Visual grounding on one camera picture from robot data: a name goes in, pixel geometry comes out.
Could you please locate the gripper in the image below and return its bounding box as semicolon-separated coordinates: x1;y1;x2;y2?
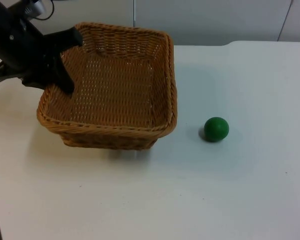
0;17;84;95

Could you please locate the brown wicker basket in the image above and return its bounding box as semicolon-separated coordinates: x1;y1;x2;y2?
36;21;178;151

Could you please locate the green ball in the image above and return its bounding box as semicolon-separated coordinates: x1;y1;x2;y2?
203;116;230;143

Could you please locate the black cable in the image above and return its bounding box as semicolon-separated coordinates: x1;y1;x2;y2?
34;0;56;21

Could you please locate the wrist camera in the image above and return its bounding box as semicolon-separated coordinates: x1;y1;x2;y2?
23;0;46;18

